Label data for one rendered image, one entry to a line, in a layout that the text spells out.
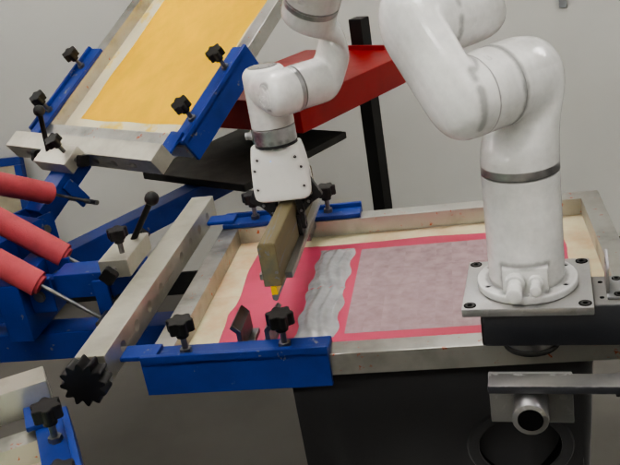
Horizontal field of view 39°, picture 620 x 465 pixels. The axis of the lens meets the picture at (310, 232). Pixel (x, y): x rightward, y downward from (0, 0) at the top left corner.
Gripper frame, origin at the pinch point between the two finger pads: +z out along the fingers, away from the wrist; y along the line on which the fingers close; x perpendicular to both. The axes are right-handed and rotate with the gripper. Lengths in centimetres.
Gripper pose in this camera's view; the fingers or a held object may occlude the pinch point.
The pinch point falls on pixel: (291, 222)
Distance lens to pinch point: 155.6
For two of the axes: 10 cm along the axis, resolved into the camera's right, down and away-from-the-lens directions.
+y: 9.8, -0.9, -1.9
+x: 1.4, -3.9, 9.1
